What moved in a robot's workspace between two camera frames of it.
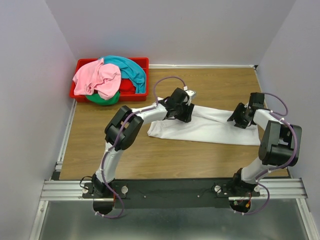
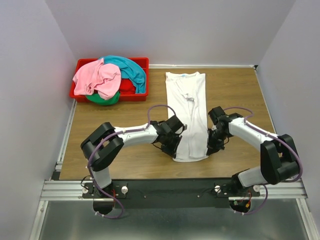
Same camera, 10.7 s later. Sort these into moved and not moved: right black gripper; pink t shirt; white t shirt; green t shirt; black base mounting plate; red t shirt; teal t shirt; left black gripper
Moved: white t shirt; left black gripper; right black gripper
Not moved: pink t shirt; green t shirt; black base mounting plate; red t shirt; teal t shirt
